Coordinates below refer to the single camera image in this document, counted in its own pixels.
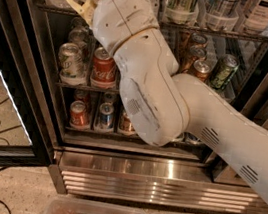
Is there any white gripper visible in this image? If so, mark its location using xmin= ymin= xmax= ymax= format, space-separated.
xmin=66 ymin=0 xmax=159 ymax=55

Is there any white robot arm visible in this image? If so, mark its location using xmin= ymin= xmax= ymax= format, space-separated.
xmin=66 ymin=0 xmax=268 ymax=205

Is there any stainless steel fridge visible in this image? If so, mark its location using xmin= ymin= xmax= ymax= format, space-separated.
xmin=0 ymin=0 xmax=268 ymax=214

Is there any white labelled bottle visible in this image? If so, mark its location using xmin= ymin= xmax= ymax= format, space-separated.
xmin=242 ymin=0 xmax=268 ymax=35

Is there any glass fridge door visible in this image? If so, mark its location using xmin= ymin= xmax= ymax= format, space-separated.
xmin=0 ymin=0 xmax=51 ymax=168

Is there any silver can behind left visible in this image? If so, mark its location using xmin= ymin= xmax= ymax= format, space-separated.
xmin=68 ymin=17 xmax=89 ymax=56

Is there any white green soda can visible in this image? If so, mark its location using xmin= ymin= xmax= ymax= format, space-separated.
xmin=58 ymin=42 xmax=86 ymax=86

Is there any red Coca-Cola can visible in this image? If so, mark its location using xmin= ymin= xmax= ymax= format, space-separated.
xmin=90 ymin=47 xmax=117 ymax=89

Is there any brown soda can back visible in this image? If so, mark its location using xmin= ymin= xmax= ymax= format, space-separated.
xmin=187 ymin=33 xmax=208 ymax=48

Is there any brown soda can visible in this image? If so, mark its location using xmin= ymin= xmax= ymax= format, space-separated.
xmin=179 ymin=45 xmax=207 ymax=73
xmin=187 ymin=33 xmax=208 ymax=48
xmin=189 ymin=59 xmax=212 ymax=82

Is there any brown soda can middle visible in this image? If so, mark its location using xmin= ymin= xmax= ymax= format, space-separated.
xmin=179 ymin=45 xmax=207 ymax=73

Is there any silver striped tall can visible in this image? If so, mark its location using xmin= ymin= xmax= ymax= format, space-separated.
xmin=204 ymin=0 xmax=240 ymax=32

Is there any brown soda can front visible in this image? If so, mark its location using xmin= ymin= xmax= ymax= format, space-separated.
xmin=189 ymin=59 xmax=212 ymax=82

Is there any small red can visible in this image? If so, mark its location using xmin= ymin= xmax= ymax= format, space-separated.
xmin=69 ymin=100 xmax=90 ymax=129

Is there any small orange can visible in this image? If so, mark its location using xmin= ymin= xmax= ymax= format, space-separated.
xmin=118 ymin=109 xmax=135 ymax=136

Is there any small dark blue can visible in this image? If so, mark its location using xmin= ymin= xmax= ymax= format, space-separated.
xmin=185 ymin=133 xmax=202 ymax=146

